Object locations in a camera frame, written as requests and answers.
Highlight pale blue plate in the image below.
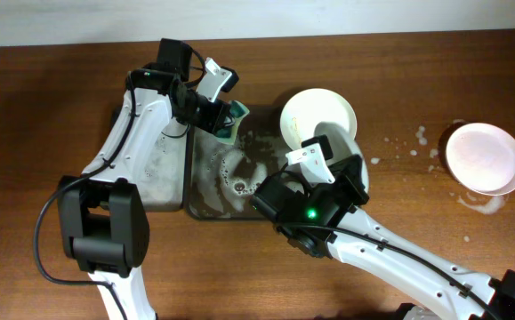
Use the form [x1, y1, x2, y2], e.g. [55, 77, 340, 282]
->
[314, 122, 370, 192]

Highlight cream white plate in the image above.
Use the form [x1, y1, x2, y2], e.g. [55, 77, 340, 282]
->
[279, 88, 358, 150]

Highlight pink plate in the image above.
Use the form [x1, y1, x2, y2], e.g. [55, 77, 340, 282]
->
[445, 123, 515, 196]

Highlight black soapy water tray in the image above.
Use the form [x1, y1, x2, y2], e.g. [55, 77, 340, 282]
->
[109, 106, 189, 212]

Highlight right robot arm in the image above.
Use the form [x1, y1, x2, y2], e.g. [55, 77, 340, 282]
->
[250, 155, 515, 320]

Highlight dark large wash tray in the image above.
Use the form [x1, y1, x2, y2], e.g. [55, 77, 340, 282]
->
[186, 106, 303, 221]

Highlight green yellow sponge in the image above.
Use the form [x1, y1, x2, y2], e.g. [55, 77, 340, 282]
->
[215, 100, 250, 145]

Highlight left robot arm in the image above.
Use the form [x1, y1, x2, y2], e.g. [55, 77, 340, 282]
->
[56, 38, 247, 319]

